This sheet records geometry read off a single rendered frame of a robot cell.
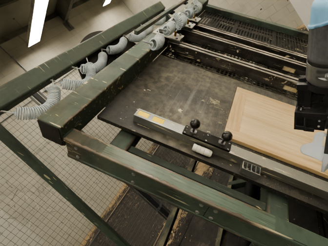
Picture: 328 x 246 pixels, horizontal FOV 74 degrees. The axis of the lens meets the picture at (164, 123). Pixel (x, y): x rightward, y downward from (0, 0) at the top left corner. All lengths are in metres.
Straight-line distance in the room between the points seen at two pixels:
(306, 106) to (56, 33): 6.31
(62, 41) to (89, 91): 5.55
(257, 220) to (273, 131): 0.50
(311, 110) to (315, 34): 0.16
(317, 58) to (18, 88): 1.25
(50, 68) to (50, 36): 5.02
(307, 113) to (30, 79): 1.26
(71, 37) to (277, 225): 6.34
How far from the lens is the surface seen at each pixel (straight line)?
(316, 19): 0.46
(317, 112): 0.55
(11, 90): 1.34
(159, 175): 0.74
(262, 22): 2.58
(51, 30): 6.59
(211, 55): 1.48
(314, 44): 0.48
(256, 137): 1.06
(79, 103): 0.90
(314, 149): 0.59
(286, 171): 0.97
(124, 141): 0.93
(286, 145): 1.11
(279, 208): 0.95
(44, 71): 1.44
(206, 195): 0.74
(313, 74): 0.50
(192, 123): 0.78
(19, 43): 6.23
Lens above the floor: 1.80
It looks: 14 degrees down
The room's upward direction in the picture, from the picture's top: 43 degrees counter-clockwise
